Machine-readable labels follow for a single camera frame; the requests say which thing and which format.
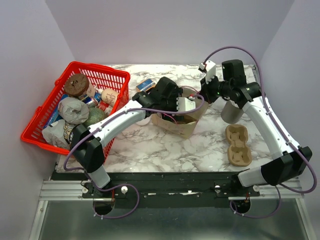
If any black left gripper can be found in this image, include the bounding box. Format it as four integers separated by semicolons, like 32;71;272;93
159;88;184;123

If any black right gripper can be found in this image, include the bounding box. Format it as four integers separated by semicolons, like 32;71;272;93
198;72;233;104

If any pink and cream paper bag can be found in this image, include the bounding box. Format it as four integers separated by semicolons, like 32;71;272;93
151;101;209;139

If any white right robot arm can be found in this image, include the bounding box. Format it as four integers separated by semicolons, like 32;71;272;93
199;59;313;196

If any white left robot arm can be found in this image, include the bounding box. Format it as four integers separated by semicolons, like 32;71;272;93
70;77;183;198

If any blue and tan small box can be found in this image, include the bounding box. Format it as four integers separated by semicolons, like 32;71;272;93
135;78;156;92

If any loose white cup lid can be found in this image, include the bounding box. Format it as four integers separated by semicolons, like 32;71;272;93
136;119;150;126

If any red plastic shopping basket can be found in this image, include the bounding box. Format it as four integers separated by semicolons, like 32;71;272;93
20;61;131;156

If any beige bottle with red print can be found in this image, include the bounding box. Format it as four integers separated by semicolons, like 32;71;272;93
98;88;119;114

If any cardboard cup carrier tray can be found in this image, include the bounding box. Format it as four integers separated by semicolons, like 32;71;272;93
225;124;252;167

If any green round melon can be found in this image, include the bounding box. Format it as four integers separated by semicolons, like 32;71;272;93
83;107;107;127

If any brown round cork lid jar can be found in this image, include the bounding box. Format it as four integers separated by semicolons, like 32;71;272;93
64;73;90;98

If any grey wrapped bundle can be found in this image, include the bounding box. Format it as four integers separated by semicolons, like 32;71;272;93
57;97;89;125

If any white printed plastic bag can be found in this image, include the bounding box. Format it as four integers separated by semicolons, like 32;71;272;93
41;119;76;150

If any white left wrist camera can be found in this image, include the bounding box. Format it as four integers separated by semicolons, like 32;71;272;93
176;97;196;112

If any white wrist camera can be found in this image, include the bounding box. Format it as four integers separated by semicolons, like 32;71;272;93
198;60;216;84
176;97;196;112

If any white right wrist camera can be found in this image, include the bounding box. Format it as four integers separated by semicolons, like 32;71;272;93
198;60;216;84

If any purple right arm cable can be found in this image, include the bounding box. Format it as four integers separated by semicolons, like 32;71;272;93
202;45;316;220

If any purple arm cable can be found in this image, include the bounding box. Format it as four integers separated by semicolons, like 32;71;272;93
63;93;205;220
202;45;316;220

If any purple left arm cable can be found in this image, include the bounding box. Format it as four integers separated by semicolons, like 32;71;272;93
63;93;205;220

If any aluminium frame rail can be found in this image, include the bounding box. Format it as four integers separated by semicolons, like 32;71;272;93
38;178;96;202

